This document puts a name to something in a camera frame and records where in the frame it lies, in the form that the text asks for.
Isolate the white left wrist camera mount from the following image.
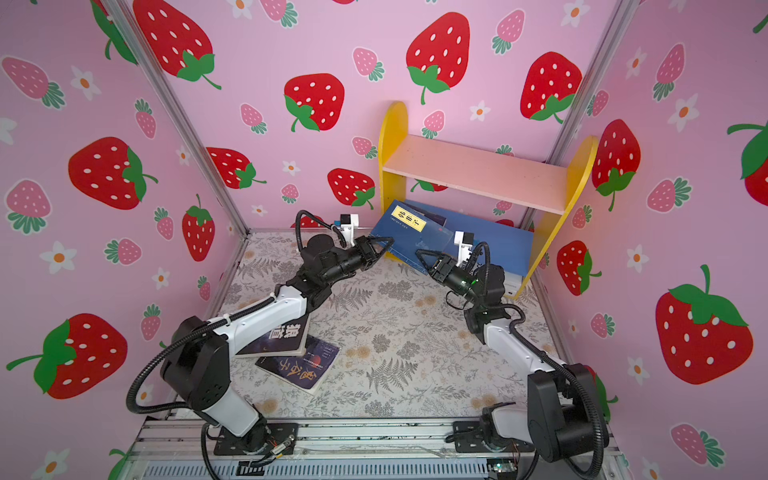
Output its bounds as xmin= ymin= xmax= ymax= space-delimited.
xmin=336 ymin=214 xmax=359 ymax=244

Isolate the yellow pink blue bookshelf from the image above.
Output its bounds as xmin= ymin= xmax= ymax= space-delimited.
xmin=377 ymin=100 xmax=600 ymax=300

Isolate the black book white chinese title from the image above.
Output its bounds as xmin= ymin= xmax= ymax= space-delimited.
xmin=237 ymin=314 xmax=309 ymax=358

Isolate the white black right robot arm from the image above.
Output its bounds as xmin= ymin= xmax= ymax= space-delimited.
xmin=416 ymin=243 xmax=609 ymax=479

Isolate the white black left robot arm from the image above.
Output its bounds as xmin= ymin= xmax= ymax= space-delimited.
xmin=126 ymin=234 xmax=394 ymax=453

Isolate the navy book yellow label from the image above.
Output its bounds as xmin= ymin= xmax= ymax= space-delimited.
xmin=410 ymin=205 xmax=447 ymax=227

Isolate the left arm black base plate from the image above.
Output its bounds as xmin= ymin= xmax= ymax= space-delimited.
xmin=213 ymin=422 xmax=299 ymax=457

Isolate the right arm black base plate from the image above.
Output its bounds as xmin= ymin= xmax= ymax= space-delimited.
xmin=444 ymin=419 xmax=534 ymax=453

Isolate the aluminium front rail frame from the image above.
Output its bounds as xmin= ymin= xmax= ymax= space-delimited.
xmin=113 ymin=416 xmax=631 ymax=480

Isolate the dark book orange calligraphy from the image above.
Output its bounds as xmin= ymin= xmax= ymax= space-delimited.
xmin=255 ymin=335 xmax=340 ymax=394

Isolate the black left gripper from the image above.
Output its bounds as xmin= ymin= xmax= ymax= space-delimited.
xmin=319 ymin=236 xmax=389 ymax=290

